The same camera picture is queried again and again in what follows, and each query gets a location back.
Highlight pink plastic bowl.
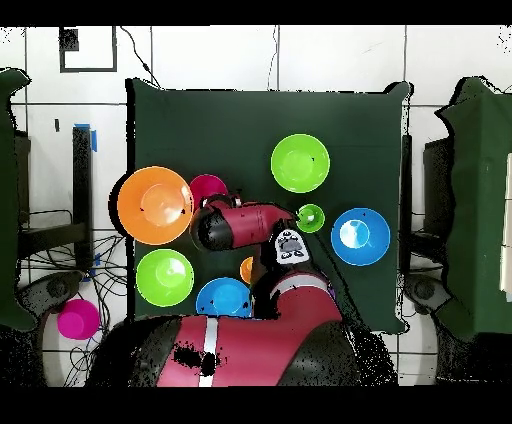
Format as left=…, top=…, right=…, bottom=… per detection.
left=188, top=174, right=230, bottom=210

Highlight large orange plastic bowl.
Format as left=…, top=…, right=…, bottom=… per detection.
left=116, top=166, right=195, bottom=246

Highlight orange plastic cup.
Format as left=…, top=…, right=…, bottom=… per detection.
left=239, top=256, right=255, bottom=285

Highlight blue plastic bowl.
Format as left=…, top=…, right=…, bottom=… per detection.
left=330, top=207, right=392, bottom=267
left=195, top=276, right=254, bottom=319

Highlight green plastic bowl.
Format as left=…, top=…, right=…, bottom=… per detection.
left=135, top=248, right=195, bottom=308
left=270, top=133, right=332, bottom=194

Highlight dark green table cloth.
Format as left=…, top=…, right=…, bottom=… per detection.
left=126, top=77, right=412, bottom=336

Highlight green plastic cup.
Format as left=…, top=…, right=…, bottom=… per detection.
left=296, top=203, right=326, bottom=234

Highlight blue tape strip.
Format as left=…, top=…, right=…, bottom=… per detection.
left=73, top=122, right=98, bottom=153

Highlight pink plastic cup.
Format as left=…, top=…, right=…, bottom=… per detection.
left=56, top=298, right=101, bottom=341

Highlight dark grey chair base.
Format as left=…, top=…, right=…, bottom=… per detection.
left=402, top=273, right=453, bottom=317
left=17, top=270, right=86, bottom=319

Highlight green cloth side table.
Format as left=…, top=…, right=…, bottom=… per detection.
left=0, top=66, right=38, bottom=334
left=434, top=75, right=512, bottom=341

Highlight black cabinet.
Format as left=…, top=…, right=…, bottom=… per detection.
left=422, top=137, right=455, bottom=241

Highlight white round stool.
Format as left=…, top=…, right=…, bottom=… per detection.
left=41, top=311, right=101, bottom=387

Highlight black stand frame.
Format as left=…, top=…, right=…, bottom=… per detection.
left=400, top=133, right=414, bottom=277
left=15, top=125, right=95, bottom=273

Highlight tangled floor cables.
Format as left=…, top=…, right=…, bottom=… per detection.
left=19, top=233, right=129, bottom=387

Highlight black floor cable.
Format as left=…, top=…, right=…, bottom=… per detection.
left=266, top=25, right=280, bottom=91
left=119, top=25, right=163, bottom=89

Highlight black square floor frame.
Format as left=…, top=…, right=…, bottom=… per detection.
left=58, top=25, right=118, bottom=74

